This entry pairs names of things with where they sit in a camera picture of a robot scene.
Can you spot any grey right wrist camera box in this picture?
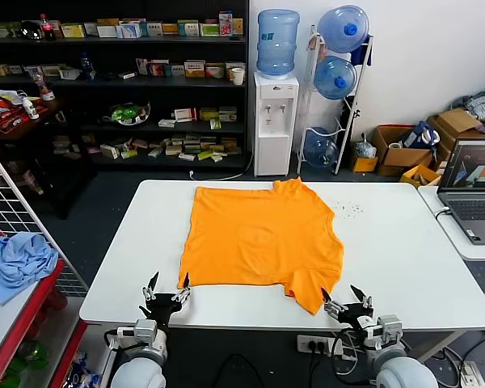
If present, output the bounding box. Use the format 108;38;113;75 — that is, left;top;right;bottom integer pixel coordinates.
376;314;403;344

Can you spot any grey laptop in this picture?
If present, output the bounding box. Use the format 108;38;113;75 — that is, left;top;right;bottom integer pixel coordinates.
436;139;485;246

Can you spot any red framed shelf cart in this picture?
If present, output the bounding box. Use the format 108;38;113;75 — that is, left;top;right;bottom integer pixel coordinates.
0;232;90;388

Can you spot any white plastic bottle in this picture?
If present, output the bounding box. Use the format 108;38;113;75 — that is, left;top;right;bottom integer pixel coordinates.
23;95;40;120

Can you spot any black shelving unit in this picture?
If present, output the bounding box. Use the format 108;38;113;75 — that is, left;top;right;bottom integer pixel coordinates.
0;0;251;171

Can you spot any white work table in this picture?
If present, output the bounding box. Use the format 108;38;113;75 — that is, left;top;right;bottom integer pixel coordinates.
78;179;485;363

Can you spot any blue white medicine box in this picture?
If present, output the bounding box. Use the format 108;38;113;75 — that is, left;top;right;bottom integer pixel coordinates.
119;22;142;40

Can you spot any dark blue cloth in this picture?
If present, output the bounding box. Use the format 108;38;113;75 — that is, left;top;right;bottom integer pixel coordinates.
351;36;374;68

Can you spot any white jug rack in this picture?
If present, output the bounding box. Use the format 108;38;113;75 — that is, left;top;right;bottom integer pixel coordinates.
297;23;375;175

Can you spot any clear plastic bag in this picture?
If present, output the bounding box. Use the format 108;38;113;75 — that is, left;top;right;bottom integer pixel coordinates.
354;133;377;159

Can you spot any light blue crumpled cloth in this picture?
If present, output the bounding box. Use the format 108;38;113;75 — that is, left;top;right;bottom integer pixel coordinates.
0;232;60;305

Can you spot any dark brown table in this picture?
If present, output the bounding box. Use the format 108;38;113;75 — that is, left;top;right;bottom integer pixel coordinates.
0;95;98;219

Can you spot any tall brown cardboard box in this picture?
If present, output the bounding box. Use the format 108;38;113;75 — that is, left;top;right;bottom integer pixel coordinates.
427;107;485;162

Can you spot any cola bottle red cap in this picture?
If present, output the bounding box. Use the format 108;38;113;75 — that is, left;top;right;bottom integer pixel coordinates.
39;13;57;41

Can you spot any green snack bag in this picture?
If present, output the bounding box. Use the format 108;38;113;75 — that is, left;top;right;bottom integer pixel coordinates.
102;100;152;126

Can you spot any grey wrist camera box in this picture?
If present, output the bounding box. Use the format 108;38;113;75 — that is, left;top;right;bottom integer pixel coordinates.
376;314;403;344
133;318;159;344

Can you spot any open yellow box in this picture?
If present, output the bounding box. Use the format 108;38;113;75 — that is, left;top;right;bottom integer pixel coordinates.
399;163;443;189

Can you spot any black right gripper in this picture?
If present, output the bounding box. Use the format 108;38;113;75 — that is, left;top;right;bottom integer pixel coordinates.
320;284;376;335

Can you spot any white dispenser power cable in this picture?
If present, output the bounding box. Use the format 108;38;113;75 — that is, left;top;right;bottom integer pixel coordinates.
188;150;255;182

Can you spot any cream orange medicine box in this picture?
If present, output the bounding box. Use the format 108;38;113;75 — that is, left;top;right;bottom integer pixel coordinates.
225;61;246;81

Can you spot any blue printed bag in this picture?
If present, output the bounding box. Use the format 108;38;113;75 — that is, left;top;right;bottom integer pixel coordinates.
402;120;441;149

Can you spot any orange t-shirt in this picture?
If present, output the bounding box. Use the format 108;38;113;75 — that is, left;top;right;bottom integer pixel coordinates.
178;176;345;317

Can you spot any open brown cardboard box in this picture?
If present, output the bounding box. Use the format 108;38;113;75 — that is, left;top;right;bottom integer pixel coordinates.
371;124;436;178

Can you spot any white power strip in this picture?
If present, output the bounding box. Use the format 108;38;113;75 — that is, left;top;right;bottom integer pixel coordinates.
297;334;344;356
460;361;485;388

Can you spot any small white side table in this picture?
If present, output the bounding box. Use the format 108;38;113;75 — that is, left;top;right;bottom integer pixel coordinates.
418;184;485;262

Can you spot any white water dispenser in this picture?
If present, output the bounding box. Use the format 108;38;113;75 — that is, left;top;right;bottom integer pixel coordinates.
253;71;300;178

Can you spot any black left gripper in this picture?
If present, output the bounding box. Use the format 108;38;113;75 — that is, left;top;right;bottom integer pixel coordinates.
138;271;192;329

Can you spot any pink drink bottle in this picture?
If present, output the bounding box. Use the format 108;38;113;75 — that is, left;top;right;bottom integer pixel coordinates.
34;71;52;96

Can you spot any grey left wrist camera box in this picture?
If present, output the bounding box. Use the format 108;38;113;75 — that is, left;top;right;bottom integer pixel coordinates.
133;318;159;344

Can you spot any white wire grid panel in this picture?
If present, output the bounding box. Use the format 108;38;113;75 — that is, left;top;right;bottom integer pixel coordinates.
0;137;90;298

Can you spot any blue drink bottle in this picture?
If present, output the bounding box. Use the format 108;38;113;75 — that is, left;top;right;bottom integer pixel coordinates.
79;51;96;82

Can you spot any blue water jug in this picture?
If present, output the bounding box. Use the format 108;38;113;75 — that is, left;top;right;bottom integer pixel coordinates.
313;54;358;101
317;4;370;54
302;126;340;168
256;9;301;79

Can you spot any pink blue tall box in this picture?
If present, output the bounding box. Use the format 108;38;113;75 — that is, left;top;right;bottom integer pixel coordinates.
219;11;234;37

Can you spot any orange yellow medicine box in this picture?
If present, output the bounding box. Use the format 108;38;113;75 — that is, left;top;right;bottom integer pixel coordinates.
184;60;206;78

